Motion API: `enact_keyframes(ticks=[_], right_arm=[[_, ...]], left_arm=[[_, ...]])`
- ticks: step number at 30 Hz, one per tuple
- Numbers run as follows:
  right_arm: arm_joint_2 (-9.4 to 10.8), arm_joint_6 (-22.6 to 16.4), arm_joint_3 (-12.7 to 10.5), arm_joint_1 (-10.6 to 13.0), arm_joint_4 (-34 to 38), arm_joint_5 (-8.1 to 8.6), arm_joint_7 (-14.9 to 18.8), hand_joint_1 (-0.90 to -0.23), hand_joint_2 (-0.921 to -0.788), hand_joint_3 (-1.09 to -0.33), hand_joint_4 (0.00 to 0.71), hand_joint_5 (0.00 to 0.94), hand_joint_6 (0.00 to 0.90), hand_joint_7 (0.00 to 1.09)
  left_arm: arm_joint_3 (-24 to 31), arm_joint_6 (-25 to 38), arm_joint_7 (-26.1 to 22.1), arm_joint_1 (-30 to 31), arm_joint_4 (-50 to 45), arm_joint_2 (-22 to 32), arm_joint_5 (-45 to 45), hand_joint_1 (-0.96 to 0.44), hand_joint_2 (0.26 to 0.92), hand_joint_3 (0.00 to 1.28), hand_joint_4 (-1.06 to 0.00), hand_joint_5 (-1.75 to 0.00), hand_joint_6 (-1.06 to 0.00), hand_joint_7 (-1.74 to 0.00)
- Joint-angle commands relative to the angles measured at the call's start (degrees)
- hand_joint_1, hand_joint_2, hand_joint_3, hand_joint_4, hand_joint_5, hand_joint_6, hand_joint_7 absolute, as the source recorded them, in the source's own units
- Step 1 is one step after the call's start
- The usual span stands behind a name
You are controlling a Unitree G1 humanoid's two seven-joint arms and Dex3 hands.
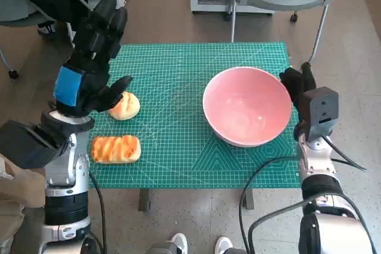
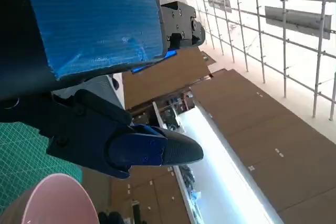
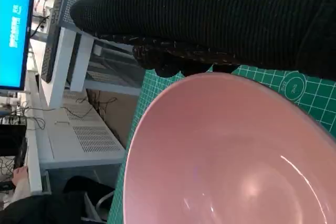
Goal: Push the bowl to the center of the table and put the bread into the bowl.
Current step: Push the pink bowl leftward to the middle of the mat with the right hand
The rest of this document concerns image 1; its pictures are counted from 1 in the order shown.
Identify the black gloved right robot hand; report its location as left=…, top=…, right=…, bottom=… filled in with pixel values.
left=279, top=62, right=317, bottom=115

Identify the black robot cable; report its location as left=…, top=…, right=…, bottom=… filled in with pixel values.
left=323, top=136, right=367, bottom=172
left=88, top=170, right=105, bottom=254
left=239, top=156, right=301, bottom=254
left=248, top=199, right=307, bottom=254

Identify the round toy bread bun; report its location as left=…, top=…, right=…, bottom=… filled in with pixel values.
left=107, top=91, right=140, bottom=121

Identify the grey padded chair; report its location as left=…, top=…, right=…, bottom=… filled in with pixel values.
left=0, top=0, right=90, bottom=80

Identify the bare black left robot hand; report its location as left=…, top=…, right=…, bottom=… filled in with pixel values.
left=52, top=0, right=134, bottom=118

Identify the person with white shoes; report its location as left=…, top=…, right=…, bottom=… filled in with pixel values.
left=147, top=232, right=248, bottom=254

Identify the long toy bread loaf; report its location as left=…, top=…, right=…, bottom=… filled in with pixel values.
left=90, top=134, right=142, bottom=164

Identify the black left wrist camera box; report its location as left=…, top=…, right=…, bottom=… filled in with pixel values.
left=0, top=119, right=69, bottom=170

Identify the green cutting mat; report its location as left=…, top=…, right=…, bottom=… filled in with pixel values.
left=89, top=42, right=302, bottom=190

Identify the pink bowl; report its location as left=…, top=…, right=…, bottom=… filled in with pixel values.
left=202, top=66, right=293, bottom=148

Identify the person in beige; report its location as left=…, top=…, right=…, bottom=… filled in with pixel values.
left=0, top=152, right=46, bottom=254

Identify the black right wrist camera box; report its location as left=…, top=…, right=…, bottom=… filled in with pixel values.
left=299, top=86, right=339, bottom=136

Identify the dark table leg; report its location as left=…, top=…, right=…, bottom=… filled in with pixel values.
left=243, top=189, right=254, bottom=211
left=138, top=189, right=151, bottom=213

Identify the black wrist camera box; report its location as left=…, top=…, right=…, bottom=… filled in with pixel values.
left=0, top=119, right=69, bottom=170
left=299, top=86, right=339, bottom=136

